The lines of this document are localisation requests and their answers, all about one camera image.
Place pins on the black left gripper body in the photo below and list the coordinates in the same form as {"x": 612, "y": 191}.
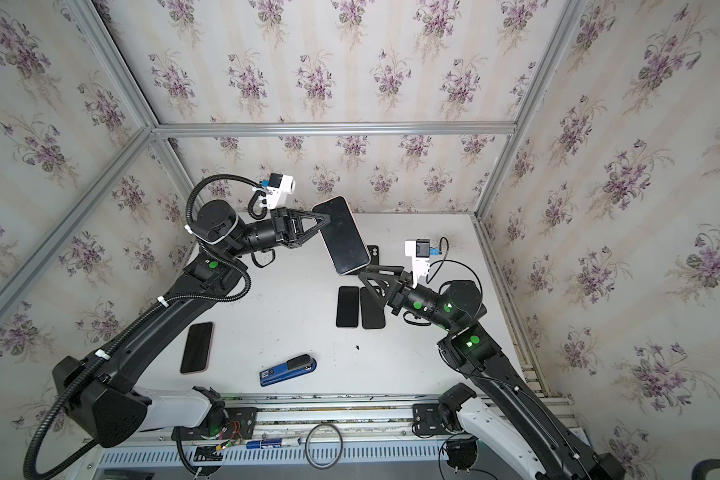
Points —
{"x": 284, "y": 226}

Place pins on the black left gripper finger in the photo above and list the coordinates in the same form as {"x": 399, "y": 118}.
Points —
{"x": 302, "y": 232}
{"x": 298, "y": 215}

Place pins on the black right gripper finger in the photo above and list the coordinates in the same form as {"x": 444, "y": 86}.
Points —
{"x": 387, "y": 294}
{"x": 384, "y": 274}

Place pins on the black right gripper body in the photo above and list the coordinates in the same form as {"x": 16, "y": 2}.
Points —
{"x": 396, "y": 291}

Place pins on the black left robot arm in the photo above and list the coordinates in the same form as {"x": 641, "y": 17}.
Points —
{"x": 98, "y": 392}

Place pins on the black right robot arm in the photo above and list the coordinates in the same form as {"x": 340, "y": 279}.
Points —
{"x": 494, "y": 404}

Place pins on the blue black stapler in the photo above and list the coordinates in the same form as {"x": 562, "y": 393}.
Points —
{"x": 292, "y": 368}

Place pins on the blue marker pen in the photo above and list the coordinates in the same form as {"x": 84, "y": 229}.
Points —
{"x": 274, "y": 443}

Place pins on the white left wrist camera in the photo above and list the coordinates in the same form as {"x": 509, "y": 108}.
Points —
{"x": 272, "y": 193}

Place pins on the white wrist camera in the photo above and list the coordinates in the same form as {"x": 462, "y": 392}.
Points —
{"x": 272, "y": 193}
{"x": 420, "y": 252}

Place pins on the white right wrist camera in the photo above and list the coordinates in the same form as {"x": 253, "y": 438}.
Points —
{"x": 420, "y": 252}

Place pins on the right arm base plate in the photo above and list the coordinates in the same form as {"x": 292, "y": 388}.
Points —
{"x": 433, "y": 419}

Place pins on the aluminium mounting rail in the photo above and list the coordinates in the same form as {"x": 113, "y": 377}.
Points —
{"x": 359, "y": 416}

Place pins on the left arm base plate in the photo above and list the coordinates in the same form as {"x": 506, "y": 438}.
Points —
{"x": 227, "y": 424}

